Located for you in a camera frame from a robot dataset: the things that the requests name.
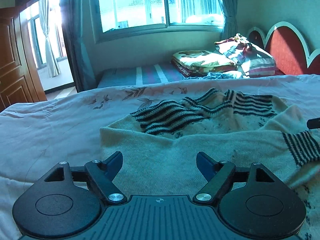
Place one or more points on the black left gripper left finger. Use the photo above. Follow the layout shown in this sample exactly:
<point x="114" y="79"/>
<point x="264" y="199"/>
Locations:
<point x="100" y="178"/>

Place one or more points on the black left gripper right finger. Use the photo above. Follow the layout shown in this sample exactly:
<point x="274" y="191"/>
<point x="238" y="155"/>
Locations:
<point x="219" y="177"/>

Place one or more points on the cream black striped knit sweater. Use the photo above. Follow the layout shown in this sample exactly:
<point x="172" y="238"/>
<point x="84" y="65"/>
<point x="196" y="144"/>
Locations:
<point x="160" y="143"/>

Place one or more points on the pink floral bed sheet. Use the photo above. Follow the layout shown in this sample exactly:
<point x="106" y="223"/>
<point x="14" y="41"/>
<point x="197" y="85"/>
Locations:
<point x="37" y="136"/>

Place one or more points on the folded floral yellow quilt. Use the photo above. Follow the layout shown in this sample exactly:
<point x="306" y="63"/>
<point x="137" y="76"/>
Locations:
<point x="198" y="63"/>

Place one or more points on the blue striped mattress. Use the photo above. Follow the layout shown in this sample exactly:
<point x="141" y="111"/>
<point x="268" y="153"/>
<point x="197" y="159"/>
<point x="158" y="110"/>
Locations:
<point x="139" y="76"/>

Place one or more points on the white balcony curtain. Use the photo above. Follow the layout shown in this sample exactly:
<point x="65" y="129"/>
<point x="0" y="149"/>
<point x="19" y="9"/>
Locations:
<point x="53" y="67"/>

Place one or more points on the brown wooden door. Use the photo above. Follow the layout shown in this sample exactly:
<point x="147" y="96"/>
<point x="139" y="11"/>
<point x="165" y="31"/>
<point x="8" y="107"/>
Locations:
<point x="20" y="82"/>

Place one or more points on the red white scalloped headboard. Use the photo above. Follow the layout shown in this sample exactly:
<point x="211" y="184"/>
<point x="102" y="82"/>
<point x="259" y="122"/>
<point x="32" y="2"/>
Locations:
<point x="288" y="47"/>

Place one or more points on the large glass window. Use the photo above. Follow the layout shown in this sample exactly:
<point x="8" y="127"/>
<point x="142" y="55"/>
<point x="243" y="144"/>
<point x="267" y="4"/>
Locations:
<point x="114" y="19"/>

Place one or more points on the teal window curtain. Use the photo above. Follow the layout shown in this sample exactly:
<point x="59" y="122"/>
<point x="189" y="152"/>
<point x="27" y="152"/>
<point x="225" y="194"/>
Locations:
<point x="229" y="11"/>

